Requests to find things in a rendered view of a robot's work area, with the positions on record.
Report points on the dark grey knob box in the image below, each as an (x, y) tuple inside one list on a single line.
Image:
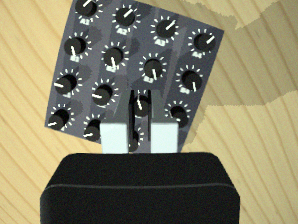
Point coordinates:
[(133, 37)]

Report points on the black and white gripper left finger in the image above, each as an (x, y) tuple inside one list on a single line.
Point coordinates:
[(117, 132)]

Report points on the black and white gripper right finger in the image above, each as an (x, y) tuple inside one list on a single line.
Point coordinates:
[(162, 130)]

